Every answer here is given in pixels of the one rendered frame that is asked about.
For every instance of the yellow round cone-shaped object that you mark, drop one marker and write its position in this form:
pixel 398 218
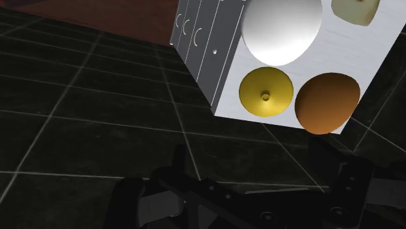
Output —
pixel 265 93

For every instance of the white egg-shaped object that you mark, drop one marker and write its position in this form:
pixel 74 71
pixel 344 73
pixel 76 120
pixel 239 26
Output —
pixel 279 31

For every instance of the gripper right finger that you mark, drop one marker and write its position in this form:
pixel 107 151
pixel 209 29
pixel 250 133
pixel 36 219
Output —
pixel 353 190

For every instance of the cream rounded cube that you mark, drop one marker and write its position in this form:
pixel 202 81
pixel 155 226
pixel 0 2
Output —
pixel 355 11

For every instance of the grey chest of drawers, white top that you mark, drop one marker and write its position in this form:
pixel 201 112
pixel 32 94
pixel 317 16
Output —
pixel 337 49

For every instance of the orange egg-shaped object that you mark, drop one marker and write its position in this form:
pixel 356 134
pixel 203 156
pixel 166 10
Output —
pixel 326 103

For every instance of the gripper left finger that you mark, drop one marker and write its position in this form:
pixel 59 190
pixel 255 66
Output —
pixel 203 193

